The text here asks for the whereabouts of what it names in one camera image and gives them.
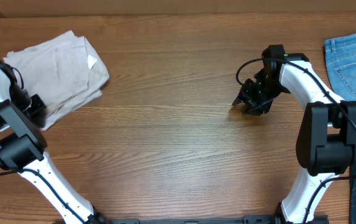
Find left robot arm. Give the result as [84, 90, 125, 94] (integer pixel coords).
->
[0, 60, 109, 223]

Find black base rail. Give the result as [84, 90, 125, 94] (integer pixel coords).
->
[103, 214, 330, 224]

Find beige shorts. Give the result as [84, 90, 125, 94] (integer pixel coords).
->
[3, 30, 110, 131]

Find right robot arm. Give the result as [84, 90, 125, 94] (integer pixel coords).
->
[232, 44, 356, 223]

